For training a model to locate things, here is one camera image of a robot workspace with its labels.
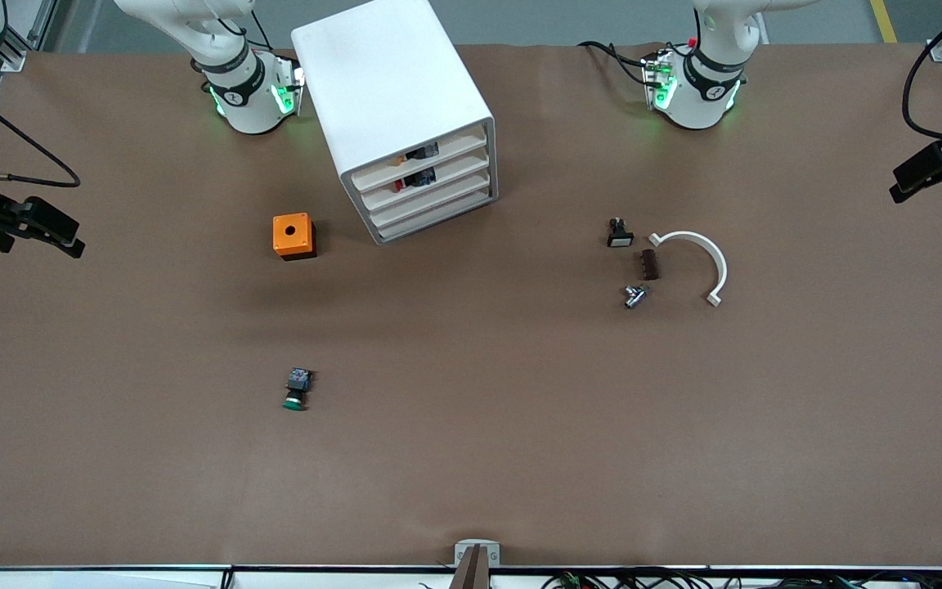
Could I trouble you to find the red push button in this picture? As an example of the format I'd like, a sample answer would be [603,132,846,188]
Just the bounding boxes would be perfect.
[395,167,438,195]

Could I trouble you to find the orange button box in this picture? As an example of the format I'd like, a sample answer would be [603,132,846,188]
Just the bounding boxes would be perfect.
[272,213,317,262]

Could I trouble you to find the green push button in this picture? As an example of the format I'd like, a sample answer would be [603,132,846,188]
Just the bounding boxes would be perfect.
[281,368,316,411]

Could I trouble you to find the orange push button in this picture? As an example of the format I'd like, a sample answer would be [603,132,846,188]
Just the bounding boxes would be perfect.
[393,143,440,169]

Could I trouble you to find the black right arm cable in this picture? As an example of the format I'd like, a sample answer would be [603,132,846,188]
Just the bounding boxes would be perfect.
[0,65,82,188]

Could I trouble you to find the white curved bracket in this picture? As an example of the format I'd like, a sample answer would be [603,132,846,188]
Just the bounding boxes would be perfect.
[648,231,729,308]

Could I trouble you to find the black base cable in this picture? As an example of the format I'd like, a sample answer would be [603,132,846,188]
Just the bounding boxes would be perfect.
[577,39,653,88]

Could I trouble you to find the white table edge rail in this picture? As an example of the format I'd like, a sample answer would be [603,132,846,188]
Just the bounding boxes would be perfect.
[0,564,942,589]

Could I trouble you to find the black cable bundle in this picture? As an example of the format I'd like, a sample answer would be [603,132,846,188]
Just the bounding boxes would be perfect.
[545,571,872,589]

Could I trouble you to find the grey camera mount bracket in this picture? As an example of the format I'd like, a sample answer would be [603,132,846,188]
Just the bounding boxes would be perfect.
[451,539,502,589]

